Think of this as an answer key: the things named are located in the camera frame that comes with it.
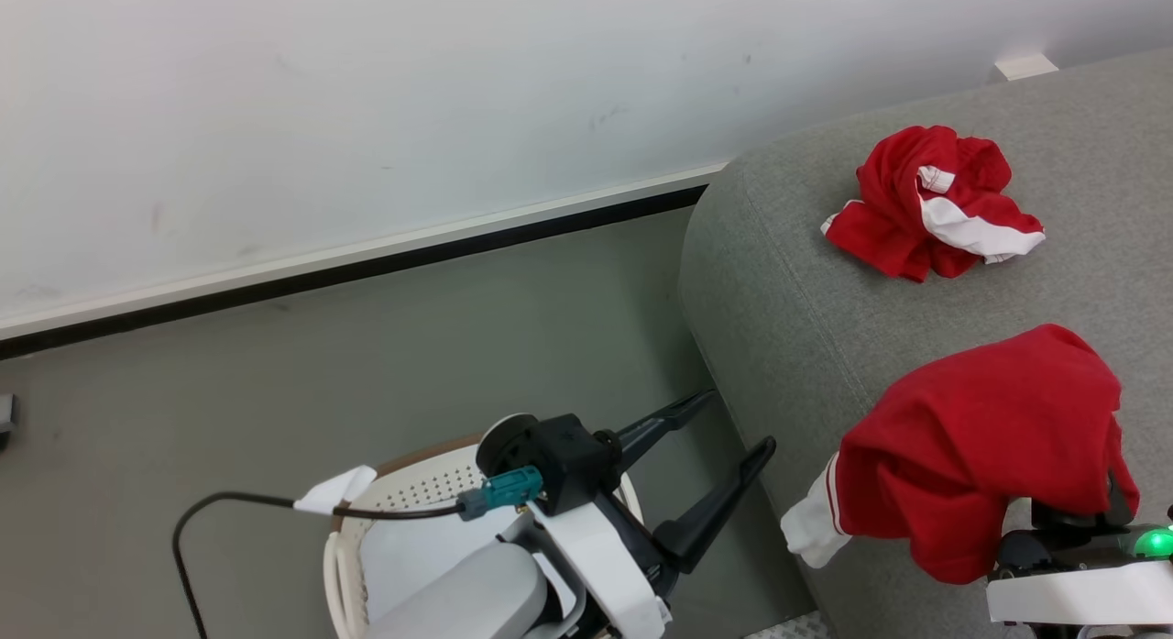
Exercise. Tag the white wall box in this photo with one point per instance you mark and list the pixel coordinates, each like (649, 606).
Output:
(1026, 67)

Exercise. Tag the white tape tag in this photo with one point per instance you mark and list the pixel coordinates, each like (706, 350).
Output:
(339, 490)

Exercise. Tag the red shirt striped white cuff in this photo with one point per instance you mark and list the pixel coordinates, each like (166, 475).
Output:
(971, 437)

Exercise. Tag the white speckled pad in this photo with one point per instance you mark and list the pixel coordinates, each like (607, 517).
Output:
(788, 626)

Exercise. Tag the red garment wide white panel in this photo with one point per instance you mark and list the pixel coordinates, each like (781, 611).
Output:
(898, 217)

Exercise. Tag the white and black baseboard strip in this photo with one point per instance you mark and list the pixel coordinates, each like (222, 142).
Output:
(367, 258)

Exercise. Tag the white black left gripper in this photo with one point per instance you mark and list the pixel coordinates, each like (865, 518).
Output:
(605, 566)

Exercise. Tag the white laundry basket brown rim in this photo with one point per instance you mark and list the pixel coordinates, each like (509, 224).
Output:
(412, 488)

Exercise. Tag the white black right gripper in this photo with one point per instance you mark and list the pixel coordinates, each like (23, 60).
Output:
(1072, 602)

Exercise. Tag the grey fabric sofa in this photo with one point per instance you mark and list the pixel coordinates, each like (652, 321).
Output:
(779, 300)

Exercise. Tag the black wrist camera block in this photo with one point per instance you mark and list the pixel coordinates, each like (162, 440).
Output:
(568, 460)

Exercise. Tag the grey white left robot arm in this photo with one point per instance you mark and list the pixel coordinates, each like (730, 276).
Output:
(467, 593)

